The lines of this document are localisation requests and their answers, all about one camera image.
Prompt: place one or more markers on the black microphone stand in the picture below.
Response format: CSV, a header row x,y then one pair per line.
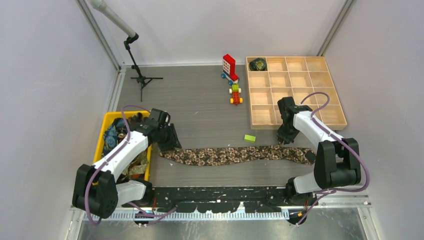
x,y
140,79

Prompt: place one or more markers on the grey microphone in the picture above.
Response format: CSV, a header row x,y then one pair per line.
x,y
102,7

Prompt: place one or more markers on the pile of ties in bin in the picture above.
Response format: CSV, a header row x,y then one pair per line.
x,y
113,133

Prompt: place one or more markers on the yellow plastic bin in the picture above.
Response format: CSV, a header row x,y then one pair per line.
x,y
99,145

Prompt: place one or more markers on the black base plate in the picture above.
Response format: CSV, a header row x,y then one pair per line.
x,y
224,199

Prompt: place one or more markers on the brown floral tie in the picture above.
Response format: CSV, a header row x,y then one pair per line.
x,y
222,156

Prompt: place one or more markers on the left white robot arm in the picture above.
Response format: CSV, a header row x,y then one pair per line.
x,y
96,190

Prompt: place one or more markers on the red white toy block tower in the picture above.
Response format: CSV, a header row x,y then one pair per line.
x,y
229,70

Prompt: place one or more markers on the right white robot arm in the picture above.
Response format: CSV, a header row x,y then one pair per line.
x,y
336,162

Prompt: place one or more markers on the aluminium frame rail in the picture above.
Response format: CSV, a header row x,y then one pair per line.
x,y
337,200

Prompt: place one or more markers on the red yellow toy block car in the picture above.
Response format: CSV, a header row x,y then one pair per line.
x,y
235,92

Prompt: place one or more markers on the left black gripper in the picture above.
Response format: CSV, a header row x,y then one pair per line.
x,y
173,142

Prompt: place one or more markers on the rolled dark green tie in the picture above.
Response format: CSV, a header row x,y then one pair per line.
x,y
258,65

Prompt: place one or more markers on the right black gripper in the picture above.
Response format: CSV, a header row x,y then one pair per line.
x,y
283,136

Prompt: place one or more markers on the wooden compartment tray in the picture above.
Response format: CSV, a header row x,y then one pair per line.
x,y
305,78

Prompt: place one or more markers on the green toy block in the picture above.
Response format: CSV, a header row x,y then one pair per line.
x,y
249,138

